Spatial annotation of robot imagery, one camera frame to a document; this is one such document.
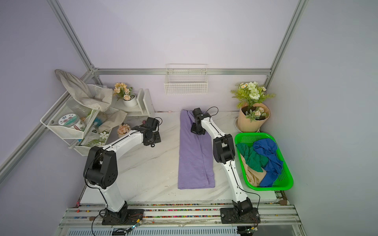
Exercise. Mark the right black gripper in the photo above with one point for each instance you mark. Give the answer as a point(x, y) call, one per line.
point(193, 130)

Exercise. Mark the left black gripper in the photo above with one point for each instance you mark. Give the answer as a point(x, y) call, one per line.
point(158, 138)

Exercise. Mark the purple t-shirt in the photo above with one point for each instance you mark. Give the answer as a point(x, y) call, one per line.
point(195, 156)

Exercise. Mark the green plastic laundry basket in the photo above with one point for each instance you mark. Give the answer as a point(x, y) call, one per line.
point(284, 181)

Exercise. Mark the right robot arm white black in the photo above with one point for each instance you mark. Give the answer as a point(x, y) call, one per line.
point(242, 210)

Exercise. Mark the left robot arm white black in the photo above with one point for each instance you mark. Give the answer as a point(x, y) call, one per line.
point(101, 171)

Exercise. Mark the white small shelf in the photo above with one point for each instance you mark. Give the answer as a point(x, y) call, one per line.
point(144, 107)

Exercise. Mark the cream ribbed pot pink flowers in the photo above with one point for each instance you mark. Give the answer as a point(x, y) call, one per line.
point(123, 130)

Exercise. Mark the beige cloth on rack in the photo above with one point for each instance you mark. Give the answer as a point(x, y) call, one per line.
point(113, 121)

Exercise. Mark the small white pot peach flowers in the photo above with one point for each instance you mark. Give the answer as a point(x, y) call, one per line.
point(126, 94)

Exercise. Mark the large terracotta flower pot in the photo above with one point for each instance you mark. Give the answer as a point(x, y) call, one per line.
point(251, 118)

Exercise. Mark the floral printed packet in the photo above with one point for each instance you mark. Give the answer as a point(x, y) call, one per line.
point(95, 138)

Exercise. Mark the grey cloth bag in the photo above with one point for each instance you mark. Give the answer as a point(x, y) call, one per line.
point(100, 100)

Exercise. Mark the green white artificial flowers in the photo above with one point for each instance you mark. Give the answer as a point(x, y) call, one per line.
point(250, 93)

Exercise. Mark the green t-shirt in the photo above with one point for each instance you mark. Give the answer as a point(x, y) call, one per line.
point(254, 160)

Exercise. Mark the blue t-shirt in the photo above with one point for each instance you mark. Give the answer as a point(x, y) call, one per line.
point(268, 148)

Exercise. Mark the beige t-shirt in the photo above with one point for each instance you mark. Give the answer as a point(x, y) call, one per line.
point(253, 177)

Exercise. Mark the round floral tin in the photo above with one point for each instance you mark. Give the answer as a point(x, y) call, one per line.
point(68, 120)

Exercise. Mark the white wire wall basket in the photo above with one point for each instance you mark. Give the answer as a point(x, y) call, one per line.
point(186, 79)

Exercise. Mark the white tiered wire rack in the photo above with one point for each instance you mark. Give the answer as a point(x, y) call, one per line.
point(77, 125)

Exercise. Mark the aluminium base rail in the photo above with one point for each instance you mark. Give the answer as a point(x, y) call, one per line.
point(181, 215)

